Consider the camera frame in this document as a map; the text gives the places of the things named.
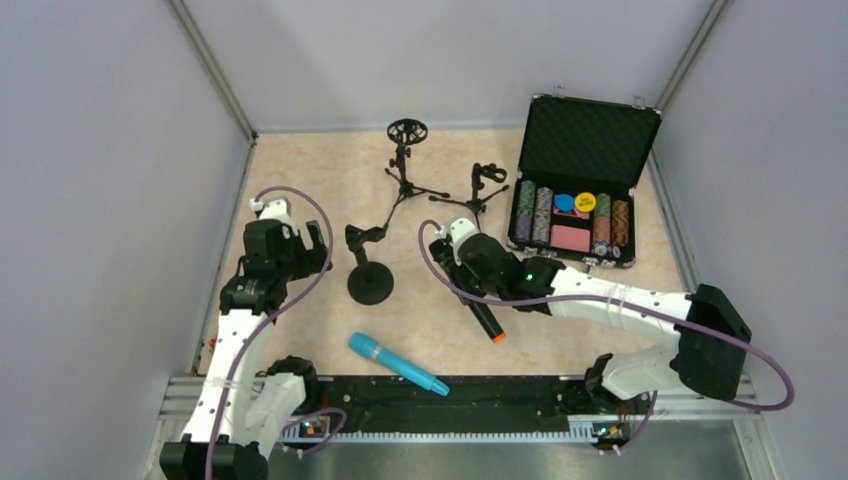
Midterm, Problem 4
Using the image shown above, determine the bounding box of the black microphone orange end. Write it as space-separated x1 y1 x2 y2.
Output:
461 297 506 344

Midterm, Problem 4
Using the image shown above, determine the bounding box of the red playing card deck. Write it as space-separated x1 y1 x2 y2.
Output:
550 225 591 253

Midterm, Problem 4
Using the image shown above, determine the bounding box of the purple poker chip stack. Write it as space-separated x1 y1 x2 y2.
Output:
515 180 536 241

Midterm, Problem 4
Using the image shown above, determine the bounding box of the brown poker chip stack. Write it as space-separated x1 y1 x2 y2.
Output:
611 200 630 247

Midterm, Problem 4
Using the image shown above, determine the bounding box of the white cable duct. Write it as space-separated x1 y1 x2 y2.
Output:
276 419 635 451

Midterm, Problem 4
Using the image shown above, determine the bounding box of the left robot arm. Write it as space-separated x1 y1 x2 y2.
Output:
159 196 327 479

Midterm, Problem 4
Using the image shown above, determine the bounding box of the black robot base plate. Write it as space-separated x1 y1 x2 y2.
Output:
265 356 651 436

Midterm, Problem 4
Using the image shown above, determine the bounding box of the blue orange poker chip stack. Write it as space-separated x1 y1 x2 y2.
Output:
532 187 554 244

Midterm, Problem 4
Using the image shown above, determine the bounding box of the black tripod shock-mount stand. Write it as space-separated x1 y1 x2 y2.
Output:
383 118 451 230

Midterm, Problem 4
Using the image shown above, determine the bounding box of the black poker chip case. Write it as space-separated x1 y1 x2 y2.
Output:
506 94 662 268

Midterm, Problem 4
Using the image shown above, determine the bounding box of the yellow dealer chip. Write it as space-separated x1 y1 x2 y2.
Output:
574 192 597 213

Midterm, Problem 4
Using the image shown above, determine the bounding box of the green poker chip stack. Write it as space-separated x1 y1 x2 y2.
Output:
592 193 612 246

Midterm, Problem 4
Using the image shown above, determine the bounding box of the teal toy microphone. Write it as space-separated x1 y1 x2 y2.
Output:
348 332 450 397

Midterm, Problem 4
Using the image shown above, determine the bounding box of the black tripod stand with clip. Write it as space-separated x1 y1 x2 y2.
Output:
428 163 510 229

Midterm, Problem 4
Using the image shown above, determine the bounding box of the black round-base mic stand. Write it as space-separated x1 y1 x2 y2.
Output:
344 224 395 306

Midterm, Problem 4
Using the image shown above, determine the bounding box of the blue dealer chip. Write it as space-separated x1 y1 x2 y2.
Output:
553 194 575 213

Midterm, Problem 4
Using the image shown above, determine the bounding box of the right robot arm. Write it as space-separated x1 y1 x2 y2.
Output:
425 217 751 401

